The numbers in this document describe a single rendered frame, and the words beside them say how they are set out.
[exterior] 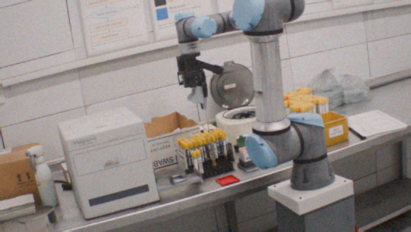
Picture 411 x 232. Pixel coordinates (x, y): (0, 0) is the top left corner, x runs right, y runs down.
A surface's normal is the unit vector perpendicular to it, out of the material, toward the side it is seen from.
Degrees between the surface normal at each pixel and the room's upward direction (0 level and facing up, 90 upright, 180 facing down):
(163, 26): 93
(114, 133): 90
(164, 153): 89
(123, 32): 95
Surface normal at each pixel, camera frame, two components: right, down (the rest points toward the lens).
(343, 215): 0.37, 0.18
